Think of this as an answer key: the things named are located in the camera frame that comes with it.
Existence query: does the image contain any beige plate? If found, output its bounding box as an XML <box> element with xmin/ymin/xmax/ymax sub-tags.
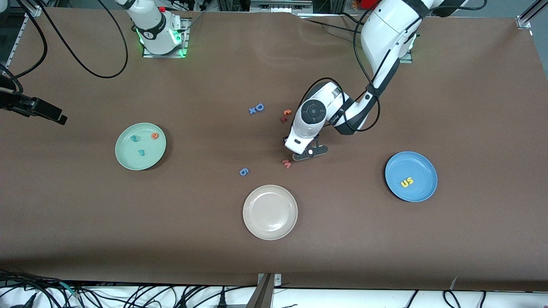
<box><xmin>242</xmin><ymin>184</ymin><xmax>298</xmax><ymax>241</ymax></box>

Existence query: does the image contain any pale green plate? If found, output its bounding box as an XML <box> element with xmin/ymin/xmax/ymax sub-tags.
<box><xmin>115</xmin><ymin>123</ymin><xmax>167</xmax><ymax>171</ymax></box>

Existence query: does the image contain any blue plate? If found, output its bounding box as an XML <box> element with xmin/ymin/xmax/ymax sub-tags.
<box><xmin>384</xmin><ymin>151</ymin><xmax>438</xmax><ymax>202</ymax></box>

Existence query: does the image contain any brown table cover sheet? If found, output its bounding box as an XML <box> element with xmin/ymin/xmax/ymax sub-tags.
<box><xmin>0</xmin><ymin>6</ymin><xmax>548</xmax><ymax>292</ymax></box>

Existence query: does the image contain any silver equipment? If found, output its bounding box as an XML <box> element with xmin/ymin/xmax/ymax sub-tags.
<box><xmin>250</xmin><ymin>0</ymin><xmax>314</xmax><ymax>13</ymax></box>

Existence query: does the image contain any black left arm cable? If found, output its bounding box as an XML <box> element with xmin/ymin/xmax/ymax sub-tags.
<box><xmin>291</xmin><ymin>0</ymin><xmax>381</xmax><ymax>133</ymax></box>

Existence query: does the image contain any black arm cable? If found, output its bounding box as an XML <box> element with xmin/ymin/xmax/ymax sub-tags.
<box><xmin>291</xmin><ymin>0</ymin><xmax>381</xmax><ymax>133</ymax></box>
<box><xmin>0</xmin><ymin>0</ymin><xmax>130</xmax><ymax>92</ymax></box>

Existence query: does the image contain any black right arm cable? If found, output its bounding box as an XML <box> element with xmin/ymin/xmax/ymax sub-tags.
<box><xmin>0</xmin><ymin>0</ymin><xmax>130</xmax><ymax>92</ymax></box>

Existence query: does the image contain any aluminium frame rail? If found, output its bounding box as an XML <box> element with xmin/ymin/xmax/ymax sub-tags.
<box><xmin>6</xmin><ymin>15</ymin><xmax>30</xmax><ymax>67</ymax></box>

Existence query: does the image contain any black cable to left base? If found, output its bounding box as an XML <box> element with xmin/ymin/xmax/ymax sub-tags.
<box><xmin>297</xmin><ymin>12</ymin><xmax>369</xmax><ymax>37</ymax></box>

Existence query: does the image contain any black cable to base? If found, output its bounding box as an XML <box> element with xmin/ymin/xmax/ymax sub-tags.
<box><xmin>182</xmin><ymin>11</ymin><xmax>206</xmax><ymax>33</ymax></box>
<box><xmin>297</xmin><ymin>12</ymin><xmax>369</xmax><ymax>37</ymax></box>

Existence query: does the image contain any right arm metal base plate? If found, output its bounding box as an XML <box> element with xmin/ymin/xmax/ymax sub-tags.
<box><xmin>142</xmin><ymin>17</ymin><xmax>191</xmax><ymax>59</ymax></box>

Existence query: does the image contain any black cable to right base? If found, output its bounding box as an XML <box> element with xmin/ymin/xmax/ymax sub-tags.
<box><xmin>182</xmin><ymin>11</ymin><xmax>206</xmax><ymax>33</ymax></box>

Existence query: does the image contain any aluminium profile with bracket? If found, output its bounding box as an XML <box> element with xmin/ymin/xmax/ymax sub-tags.
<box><xmin>246</xmin><ymin>273</ymin><xmax>283</xmax><ymax>308</ymax></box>

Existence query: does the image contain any teal tipped cable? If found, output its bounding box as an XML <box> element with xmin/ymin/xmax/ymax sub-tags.
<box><xmin>43</xmin><ymin>280</ymin><xmax>82</xmax><ymax>299</ymax></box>

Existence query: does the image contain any black connector cable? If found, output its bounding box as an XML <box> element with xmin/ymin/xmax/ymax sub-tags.
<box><xmin>9</xmin><ymin>292</ymin><xmax>39</xmax><ymax>308</ymax></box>

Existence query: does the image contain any black looped cable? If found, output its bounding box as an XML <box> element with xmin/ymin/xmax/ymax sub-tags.
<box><xmin>442</xmin><ymin>290</ymin><xmax>462</xmax><ymax>308</ymax></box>

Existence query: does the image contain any aluminium frame strut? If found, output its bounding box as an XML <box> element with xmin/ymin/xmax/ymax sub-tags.
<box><xmin>521</xmin><ymin>0</ymin><xmax>548</xmax><ymax>24</ymax></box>

